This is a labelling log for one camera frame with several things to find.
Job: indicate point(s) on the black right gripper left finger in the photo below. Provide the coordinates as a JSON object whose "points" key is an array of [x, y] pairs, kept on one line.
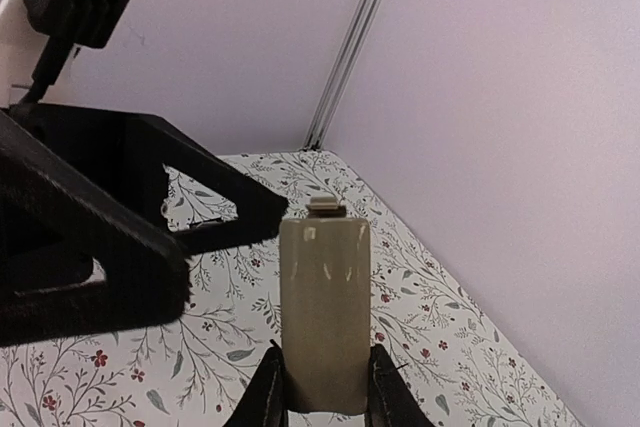
{"points": [[263, 402]]}

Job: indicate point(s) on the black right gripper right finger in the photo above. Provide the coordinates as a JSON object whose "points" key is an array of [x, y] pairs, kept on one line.
{"points": [[390, 402]]}

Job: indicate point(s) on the grey remote battery cover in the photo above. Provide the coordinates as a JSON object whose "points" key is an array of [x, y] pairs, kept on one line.
{"points": [[325, 294]]}

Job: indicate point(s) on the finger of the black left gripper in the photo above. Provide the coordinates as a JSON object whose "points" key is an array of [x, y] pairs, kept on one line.
{"points": [[127, 155], [76, 259]]}

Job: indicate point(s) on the left aluminium corner post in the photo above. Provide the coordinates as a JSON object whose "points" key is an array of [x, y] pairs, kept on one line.
{"points": [[340, 73]]}

